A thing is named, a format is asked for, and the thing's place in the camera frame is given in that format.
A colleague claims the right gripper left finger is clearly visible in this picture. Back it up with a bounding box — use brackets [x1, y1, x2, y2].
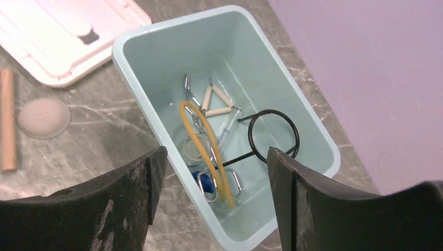
[1, 146, 168, 250]

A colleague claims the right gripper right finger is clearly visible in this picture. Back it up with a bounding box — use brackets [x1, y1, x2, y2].
[267, 147, 442, 250]

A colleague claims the black wire ring stand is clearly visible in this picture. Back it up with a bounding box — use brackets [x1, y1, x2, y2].
[223, 109, 301, 167]

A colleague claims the white round watch glass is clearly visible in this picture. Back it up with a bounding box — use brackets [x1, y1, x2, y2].
[17, 97, 71, 140]

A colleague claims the graduated cylinder blue base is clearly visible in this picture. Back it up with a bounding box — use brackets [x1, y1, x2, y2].
[191, 107, 244, 202]

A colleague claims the amber rubber tubing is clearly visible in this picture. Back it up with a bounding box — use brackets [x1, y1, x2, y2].
[179, 100, 235, 208]

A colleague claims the mint green plastic bin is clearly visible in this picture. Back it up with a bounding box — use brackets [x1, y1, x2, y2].
[112, 5, 341, 250]

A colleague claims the clear glass jar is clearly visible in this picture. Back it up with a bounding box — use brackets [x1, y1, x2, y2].
[178, 133, 211, 167]

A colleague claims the wooden dowel rod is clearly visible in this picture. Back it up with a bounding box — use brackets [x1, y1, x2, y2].
[1, 69, 17, 172]

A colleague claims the white plastic bin lid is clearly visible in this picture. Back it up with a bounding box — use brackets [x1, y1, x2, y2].
[1, 1, 151, 88]

